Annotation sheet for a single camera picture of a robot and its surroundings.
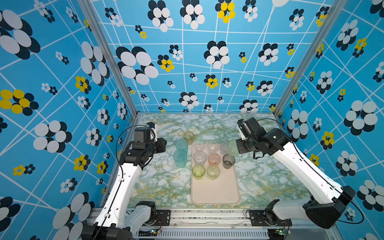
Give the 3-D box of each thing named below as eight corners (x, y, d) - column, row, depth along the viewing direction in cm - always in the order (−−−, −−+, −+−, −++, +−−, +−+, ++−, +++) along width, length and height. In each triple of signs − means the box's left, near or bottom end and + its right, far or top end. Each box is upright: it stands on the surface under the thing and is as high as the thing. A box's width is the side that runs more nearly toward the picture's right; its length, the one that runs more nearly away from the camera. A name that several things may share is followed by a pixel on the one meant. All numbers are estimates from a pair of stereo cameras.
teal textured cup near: (174, 168, 92) (172, 161, 85) (175, 156, 97) (173, 148, 90) (186, 168, 92) (185, 161, 85) (187, 156, 97) (186, 148, 90)
